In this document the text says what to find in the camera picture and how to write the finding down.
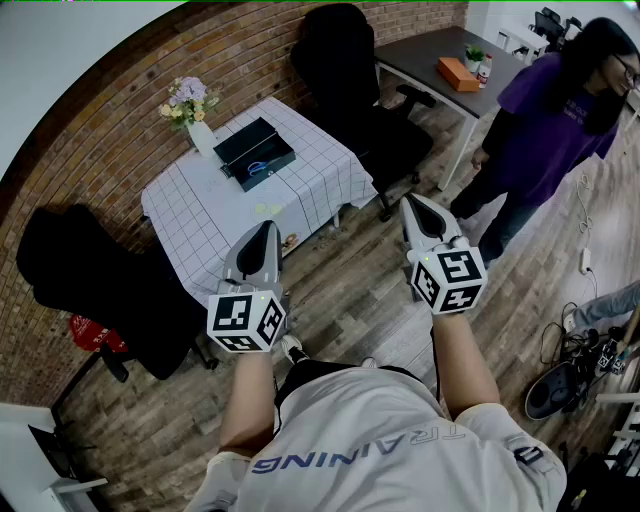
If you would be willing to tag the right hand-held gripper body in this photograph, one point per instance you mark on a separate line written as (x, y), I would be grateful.
(450, 280)

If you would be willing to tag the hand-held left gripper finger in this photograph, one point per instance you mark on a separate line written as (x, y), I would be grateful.
(278, 255)
(231, 260)

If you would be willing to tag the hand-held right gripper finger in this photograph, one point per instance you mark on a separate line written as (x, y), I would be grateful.
(407, 225)
(450, 225)

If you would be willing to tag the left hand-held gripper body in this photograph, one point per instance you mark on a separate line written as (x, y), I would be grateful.
(235, 315)

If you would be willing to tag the dark green box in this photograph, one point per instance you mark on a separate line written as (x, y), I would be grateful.
(245, 142)

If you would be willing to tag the person's right forearm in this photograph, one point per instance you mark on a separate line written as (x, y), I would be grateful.
(465, 365)

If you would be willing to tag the person's left forearm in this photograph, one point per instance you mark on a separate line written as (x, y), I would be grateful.
(247, 400)

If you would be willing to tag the orange box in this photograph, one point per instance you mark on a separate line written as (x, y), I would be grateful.
(457, 74)

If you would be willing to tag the person's white shoe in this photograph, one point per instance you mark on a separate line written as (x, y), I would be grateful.
(369, 362)
(291, 347)

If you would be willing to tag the person's black shorts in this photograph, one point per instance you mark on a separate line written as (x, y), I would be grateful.
(320, 372)

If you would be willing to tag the white grid tablecloth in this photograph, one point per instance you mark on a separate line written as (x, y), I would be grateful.
(310, 150)

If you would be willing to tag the white vase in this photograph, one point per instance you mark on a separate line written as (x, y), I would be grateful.
(201, 140)

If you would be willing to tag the black office chair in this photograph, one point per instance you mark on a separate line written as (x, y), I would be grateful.
(345, 90)
(100, 280)

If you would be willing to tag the red paper bag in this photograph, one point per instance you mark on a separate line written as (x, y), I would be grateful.
(95, 335)

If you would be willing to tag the dark grey round device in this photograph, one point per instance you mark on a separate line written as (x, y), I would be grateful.
(550, 392)

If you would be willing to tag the white bottle with red label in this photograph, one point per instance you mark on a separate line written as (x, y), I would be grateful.
(484, 72)

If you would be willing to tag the purple and yellow flower bouquet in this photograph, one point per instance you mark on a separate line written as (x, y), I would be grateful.
(189, 97)

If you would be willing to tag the small potted green plant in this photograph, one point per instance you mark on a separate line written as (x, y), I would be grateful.
(473, 55)

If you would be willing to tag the grey desk with white legs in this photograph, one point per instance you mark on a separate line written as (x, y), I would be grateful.
(425, 50)

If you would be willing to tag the person's white t-shirt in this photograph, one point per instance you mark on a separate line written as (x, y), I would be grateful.
(380, 450)

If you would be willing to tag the small white table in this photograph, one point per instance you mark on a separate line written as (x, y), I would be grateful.
(525, 37)

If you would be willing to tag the white metal rack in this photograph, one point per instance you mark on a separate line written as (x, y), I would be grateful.
(622, 400)

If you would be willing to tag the black swivel chair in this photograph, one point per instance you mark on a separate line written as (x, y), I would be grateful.
(547, 25)

